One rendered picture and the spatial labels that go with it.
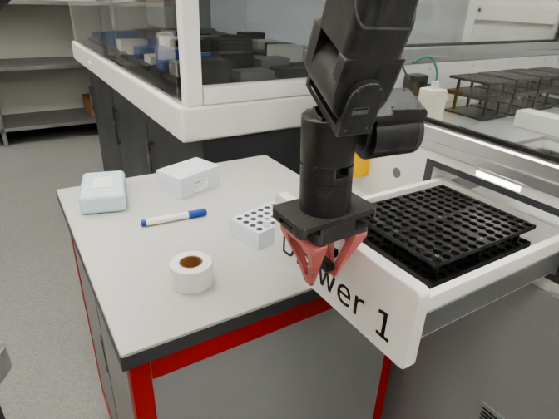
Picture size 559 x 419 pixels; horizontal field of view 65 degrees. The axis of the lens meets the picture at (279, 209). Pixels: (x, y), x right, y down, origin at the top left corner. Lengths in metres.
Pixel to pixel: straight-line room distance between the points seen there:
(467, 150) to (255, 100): 0.74
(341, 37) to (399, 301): 0.28
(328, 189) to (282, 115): 1.00
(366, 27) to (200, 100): 0.97
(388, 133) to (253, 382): 0.52
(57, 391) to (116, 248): 0.92
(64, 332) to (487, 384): 1.50
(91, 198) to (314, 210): 0.63
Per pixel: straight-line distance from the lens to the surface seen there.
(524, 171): 0.78
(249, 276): 0.77
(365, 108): 0.40
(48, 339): 1.93
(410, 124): 0.48
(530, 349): 0.87
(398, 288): 0.50
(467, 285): 0.59
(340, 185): 0.46
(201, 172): 1.07
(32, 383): 1.78
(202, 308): 0.71
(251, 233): 0.83
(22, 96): 4.68
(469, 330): 0.94
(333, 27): 0.39
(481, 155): 0.82
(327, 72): 0.40
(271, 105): 1.41
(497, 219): 0.75
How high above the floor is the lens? 1.20
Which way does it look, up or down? 26 degrees down
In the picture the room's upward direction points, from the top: 2 degrees clockwise
